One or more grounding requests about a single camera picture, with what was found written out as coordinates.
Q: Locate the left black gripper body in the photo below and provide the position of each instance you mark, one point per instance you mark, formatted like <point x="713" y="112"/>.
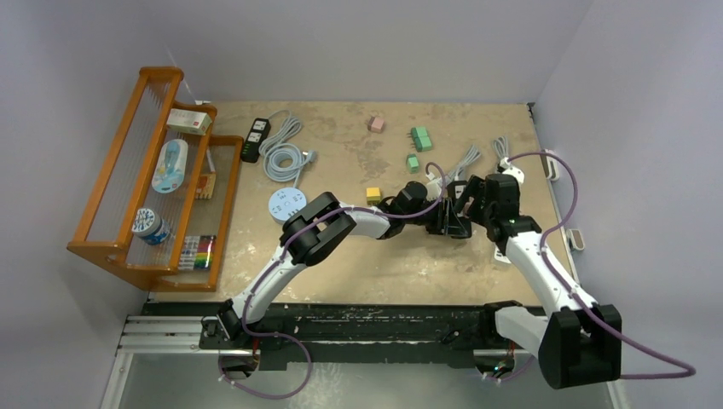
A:
<point x="436" y="223"/>

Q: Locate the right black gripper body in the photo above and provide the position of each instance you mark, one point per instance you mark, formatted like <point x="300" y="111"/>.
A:
<point x="476" y="188"/>

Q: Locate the green usb charger plug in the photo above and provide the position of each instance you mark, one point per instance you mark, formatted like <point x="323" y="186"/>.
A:
<point x="419" y="133"/>

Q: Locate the yellow usb charger plug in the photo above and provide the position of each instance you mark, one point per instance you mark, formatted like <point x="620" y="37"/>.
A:
<point x="373" y="196"/>

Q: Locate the pink usb charger plug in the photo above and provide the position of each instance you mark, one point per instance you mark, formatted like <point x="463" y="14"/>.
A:
<point x="376" y="124"/>

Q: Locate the round blue power socket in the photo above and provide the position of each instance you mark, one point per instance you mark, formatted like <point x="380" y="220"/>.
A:
<point x="285" y="203"/>

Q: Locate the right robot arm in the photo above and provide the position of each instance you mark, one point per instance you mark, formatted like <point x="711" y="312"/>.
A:
<point x="577" y="342"/>

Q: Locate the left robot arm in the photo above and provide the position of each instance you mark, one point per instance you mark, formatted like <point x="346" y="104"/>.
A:
<point x="311" y="235"/>

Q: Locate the white power strip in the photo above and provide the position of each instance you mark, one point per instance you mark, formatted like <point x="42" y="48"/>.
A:
<point x="500" y="257"/>

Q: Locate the orange snack packet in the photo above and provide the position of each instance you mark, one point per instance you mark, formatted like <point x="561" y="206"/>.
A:
<point x="205" y="186"/>

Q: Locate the colourful tube packet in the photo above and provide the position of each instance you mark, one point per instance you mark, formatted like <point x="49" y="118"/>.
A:
<point x="197" y="252"/>

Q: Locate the white red box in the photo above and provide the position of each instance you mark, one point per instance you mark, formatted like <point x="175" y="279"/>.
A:
<point x="188" y="122"/>

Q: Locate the blue blister pack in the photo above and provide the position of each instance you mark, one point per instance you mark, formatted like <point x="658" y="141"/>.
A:
<point x="170" y="169"/>

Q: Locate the orange wooden rack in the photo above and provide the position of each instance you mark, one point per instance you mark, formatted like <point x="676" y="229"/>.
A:
<point x="103" y="236"/>

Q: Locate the blue white cup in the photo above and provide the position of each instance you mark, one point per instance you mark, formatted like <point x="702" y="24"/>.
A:
<point x="150" y="227"/>

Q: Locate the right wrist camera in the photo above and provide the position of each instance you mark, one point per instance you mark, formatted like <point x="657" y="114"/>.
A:
<point x="506" y="167"/>

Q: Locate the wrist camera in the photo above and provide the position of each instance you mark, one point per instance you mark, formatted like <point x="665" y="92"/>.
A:
<point x="436" y="186"/>
<point x="506" y="167"/>

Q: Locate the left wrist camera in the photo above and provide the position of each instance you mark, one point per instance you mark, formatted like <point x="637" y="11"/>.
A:
<point x="436" y="186"/>

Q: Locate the white wall bracket upper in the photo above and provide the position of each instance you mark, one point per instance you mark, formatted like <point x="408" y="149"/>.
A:
<point x="550" y="165"/>

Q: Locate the white wall bracket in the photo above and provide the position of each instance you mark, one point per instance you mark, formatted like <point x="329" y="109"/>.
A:
<point x="575" y="239"/>
<point x="550" y="165"/>

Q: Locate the white wall bracket lower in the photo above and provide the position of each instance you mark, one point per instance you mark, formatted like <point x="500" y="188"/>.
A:
<point x="575" y="239"/>

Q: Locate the black metal base rail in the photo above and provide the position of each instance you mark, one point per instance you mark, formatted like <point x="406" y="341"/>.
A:
<point x="457" y="336"/>

